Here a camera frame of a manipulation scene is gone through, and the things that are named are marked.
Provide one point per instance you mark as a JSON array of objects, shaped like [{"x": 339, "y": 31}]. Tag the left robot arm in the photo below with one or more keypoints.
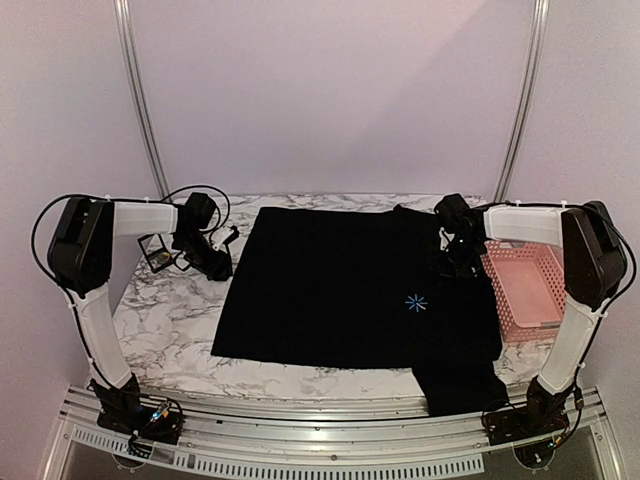
[{"x": 80, "y": 256}]

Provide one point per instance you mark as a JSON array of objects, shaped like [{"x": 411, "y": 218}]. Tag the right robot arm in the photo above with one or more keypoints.
[{"x": 596, "y": 257}]

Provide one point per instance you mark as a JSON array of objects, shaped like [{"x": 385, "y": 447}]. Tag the right aluminium frame post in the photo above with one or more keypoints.
[{"x": 532, "y": 64}]

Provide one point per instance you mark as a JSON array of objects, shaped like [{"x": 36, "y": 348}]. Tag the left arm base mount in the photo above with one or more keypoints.
[{"x": 122, "y": 411}]

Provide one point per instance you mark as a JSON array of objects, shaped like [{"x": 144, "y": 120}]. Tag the black open brooch case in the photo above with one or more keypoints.
[{"x": 155, "y": 252}]

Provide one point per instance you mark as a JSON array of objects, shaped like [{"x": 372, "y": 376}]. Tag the black t-shirt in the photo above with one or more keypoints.
[{"x": 355, "y": 290}]

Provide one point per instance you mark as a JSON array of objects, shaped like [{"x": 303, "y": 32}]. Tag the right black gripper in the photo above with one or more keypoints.
[{"x": 458, "y": 255}]

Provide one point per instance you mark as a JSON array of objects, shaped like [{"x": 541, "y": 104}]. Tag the pink perforated plastic basket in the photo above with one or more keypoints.
[{"x": 528, "y": 281}]

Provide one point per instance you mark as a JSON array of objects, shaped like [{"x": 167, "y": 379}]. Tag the aluminium frame post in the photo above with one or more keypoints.
[
  {"x": 133, "y": 72},
  {"x": 532, "y": 64}
]

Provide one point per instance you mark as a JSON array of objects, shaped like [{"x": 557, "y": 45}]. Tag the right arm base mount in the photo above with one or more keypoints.
[{"x": 542, "y": 413}]

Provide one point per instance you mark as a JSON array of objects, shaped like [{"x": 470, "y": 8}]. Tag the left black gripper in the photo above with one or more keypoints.
[{"x": 214, "y": 268}]

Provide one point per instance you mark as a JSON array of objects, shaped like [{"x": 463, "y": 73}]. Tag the left aluminium frame post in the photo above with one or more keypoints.
[{"x": 133, "y": 72}]

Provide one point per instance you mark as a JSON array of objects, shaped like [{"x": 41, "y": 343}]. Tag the aluminium front rail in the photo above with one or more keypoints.
[{"x": 380, "y": 438}]

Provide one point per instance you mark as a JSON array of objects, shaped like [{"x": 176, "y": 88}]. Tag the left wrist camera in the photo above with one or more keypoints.
[{"x": 222, "y": 237}]

